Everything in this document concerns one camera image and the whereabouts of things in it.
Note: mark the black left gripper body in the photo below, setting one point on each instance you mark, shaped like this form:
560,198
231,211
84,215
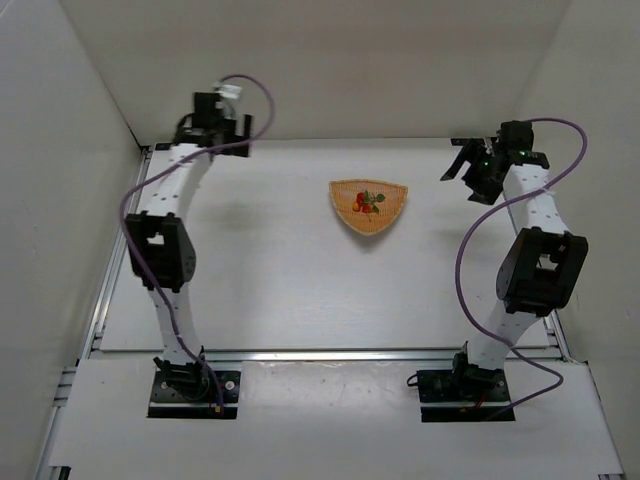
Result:
226,133

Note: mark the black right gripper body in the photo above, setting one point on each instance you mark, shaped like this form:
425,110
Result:
476,170

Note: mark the woven fan-shaped fruit basket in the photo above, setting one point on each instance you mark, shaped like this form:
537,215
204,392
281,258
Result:
343,192

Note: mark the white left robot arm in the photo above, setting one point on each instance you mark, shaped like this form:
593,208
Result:
306,264

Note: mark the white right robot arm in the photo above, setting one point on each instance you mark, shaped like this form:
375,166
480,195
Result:
466,369

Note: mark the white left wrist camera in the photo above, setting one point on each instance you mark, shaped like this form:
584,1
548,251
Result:
228,91

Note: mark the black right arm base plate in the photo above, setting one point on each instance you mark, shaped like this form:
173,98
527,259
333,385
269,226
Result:
441,400

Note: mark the aluminium left side rail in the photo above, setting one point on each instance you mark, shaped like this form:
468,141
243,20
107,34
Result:
99,309

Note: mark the aluminium front rail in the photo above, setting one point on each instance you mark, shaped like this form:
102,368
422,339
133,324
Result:
538,353

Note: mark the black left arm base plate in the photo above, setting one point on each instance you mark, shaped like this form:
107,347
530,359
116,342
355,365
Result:
170,400

